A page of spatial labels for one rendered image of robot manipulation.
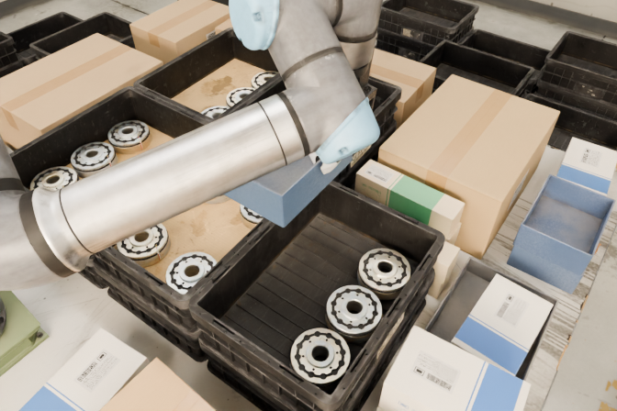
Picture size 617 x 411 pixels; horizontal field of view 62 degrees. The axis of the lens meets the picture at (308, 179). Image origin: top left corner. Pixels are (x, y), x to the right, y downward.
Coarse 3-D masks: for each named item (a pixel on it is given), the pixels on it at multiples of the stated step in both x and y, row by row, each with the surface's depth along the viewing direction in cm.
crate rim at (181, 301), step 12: (252, 228) 98; (240, 240) 96; (108, 252) 94; (120, 252) 94; (228, 252) 94; (120, 264) 93; (132, 264) 92; (216, 264) 92; (144, 276) 90; (204, 276) 90; (156, 288) 89; (168, 288) 88; (192, 288) 88; (168, 300) 89; (180, 300) 86
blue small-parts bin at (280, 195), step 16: (304, 160) 91; (320, 160) 81; (352, 160) 91; (272, 176) 88; (288, 176) 88; (304, 176) 78; (320, 176) 83; (240, 192) 82; (256, 192) 78; (272, 192) 76; (288, 192) 76; (304, 192) 81; (256, 208) 81; (272, 208) 78; (288, 208) 78
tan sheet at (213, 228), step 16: (192, 208) 116; (208, 208) 116; (224, 208) 116; (176, 224) 112; (192, 224) 112; (208, 224) 112; (224, 224) 112; (240, 224) 112; (176, 240) 109; (192, 240) 109; (208, 240) 109; (224, 240) 109; (176, 256) 106; (160, 272) 103
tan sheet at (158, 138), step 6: (138, 120) 140; (156, 132) 136; (156, 138) 134; (162, 138) 134; (168, 138) 134; (150, 144) 132; (156, 144) 132; (144, 150) 130; (120, 156) 129; (126, 156) 129; (132, 156) 129; (72, 168) 125
